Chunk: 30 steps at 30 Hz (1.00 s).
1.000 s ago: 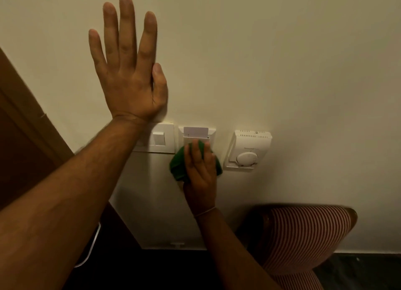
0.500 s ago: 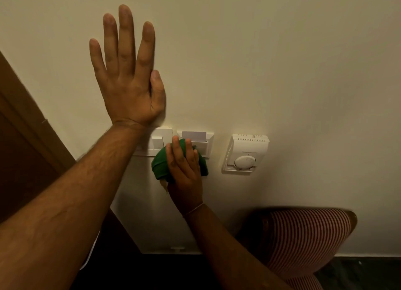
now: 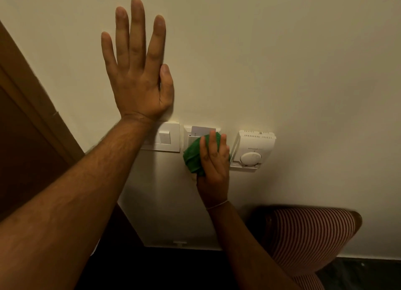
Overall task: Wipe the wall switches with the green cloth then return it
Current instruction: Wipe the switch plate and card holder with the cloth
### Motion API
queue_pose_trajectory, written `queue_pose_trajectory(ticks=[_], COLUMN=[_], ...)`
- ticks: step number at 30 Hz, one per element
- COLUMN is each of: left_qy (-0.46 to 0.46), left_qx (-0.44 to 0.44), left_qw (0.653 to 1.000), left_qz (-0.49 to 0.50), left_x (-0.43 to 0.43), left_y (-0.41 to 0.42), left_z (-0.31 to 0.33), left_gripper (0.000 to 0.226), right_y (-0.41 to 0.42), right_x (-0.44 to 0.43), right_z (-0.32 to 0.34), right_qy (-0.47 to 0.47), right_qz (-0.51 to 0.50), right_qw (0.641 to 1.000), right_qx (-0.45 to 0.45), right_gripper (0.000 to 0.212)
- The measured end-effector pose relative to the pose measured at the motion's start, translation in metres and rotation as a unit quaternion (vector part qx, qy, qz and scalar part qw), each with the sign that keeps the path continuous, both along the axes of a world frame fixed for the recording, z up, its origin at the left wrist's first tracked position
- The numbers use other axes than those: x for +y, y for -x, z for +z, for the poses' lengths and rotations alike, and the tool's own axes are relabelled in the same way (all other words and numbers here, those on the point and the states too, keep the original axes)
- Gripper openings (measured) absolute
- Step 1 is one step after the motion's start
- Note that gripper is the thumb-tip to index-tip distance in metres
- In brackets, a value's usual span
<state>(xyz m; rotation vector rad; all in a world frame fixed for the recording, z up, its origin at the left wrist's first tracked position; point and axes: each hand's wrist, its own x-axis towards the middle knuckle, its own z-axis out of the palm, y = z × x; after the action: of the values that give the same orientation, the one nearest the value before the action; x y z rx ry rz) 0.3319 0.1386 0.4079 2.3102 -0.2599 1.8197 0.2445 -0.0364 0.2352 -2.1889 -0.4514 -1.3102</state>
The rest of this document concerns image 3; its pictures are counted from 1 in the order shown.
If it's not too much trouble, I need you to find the person's right hand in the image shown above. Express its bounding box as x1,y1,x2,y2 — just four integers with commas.
196,131,231,209

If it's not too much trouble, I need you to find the person's left hand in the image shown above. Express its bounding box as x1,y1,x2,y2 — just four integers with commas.
101,0,175,123

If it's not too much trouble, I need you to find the green cleaning cloth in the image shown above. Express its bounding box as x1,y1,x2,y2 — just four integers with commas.
183,133,222,177

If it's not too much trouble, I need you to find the person's right forearm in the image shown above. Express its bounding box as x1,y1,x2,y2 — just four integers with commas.
207,201,301,290

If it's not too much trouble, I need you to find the person's left forearm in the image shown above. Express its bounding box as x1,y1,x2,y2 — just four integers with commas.
0,115,157,290

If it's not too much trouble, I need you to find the grey key card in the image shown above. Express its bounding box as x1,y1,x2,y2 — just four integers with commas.
191,126,217,138

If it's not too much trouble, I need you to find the white key card holder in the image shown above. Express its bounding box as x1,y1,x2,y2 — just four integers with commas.
183,125,221,154

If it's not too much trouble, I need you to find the red striped upholstered chair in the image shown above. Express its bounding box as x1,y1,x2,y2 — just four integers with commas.
263,207,363,290

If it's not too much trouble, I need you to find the white wall thermostat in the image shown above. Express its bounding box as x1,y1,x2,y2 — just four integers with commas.
229,130,277,173

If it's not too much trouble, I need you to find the white wall light switch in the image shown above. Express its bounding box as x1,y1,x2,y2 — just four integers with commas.
140,121,181,153

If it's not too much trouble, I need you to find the thin white wrist string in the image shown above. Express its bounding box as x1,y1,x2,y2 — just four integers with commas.
206,200,228,211

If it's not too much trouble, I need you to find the brown wooden door frame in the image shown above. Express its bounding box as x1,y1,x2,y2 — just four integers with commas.
0,20,86,221

